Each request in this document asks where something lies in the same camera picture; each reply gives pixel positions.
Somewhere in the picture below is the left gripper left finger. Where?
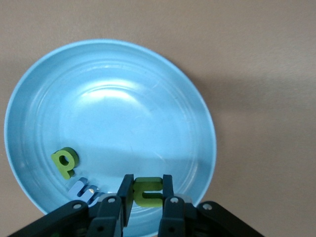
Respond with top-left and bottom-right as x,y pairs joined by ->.
7,174 -> 135,237

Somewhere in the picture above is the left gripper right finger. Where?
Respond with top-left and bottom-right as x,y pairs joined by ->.
158,174 -> 266,237

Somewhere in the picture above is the blue letter m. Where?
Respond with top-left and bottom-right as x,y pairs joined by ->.
68,177 -> 109,207

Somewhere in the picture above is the green letter n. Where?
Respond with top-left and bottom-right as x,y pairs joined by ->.
132,177 -> 164,207

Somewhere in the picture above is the green letter p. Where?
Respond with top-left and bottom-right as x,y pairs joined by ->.
50,147 -> 79,181

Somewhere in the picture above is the blue round plate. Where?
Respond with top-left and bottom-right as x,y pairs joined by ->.
3,39 -> 218,237

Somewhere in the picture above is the brown table cover sheet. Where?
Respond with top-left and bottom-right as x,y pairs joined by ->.
0,0 -> 316,237

